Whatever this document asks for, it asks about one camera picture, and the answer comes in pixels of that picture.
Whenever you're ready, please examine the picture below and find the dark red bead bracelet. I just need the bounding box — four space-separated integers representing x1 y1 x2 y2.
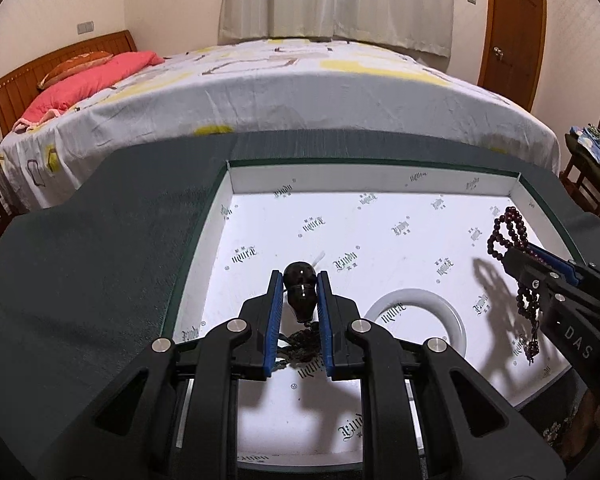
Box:
486 206 541 365

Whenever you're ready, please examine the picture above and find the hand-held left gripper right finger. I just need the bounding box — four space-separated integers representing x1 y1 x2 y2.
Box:
316 270 566 480

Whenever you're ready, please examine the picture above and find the black gourd pendant with tassel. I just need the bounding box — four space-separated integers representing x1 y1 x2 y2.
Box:
272 261 326 373

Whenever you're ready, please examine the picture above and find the orange pillow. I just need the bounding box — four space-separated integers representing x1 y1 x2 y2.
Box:
36 51 115 92

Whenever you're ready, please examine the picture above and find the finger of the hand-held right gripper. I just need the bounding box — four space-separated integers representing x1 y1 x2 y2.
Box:
527 245 600 313
502 247 600 341

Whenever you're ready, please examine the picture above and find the white bangle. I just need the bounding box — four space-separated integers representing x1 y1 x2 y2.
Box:
366 288 468 361

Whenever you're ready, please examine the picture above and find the wooden chair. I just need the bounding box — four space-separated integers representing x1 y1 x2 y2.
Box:
560 99 600 218

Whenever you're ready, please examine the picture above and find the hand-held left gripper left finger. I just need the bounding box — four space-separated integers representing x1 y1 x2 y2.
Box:
87 269 287 480

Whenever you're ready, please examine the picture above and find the pink blanket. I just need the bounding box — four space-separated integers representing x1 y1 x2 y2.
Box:
11 51 166 133

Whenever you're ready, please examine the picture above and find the bed with patterned sheet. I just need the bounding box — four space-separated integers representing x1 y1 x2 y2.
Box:
0 37 562 216

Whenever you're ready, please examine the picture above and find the dark green tablecloth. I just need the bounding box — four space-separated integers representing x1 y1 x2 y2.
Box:
0 130 600 480

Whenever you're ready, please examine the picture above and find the wooden headboard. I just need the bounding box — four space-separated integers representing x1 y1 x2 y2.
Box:
0 30 138 138

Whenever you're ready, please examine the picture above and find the brown wooden door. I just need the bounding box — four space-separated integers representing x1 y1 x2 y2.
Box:
477 0 548 113

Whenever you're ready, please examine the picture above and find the white printed box green rim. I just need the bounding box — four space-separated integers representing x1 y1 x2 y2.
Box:
160 158 583 471

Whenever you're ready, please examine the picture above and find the pile of clothes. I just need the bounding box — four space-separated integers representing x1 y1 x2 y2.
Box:
566 122 600 191

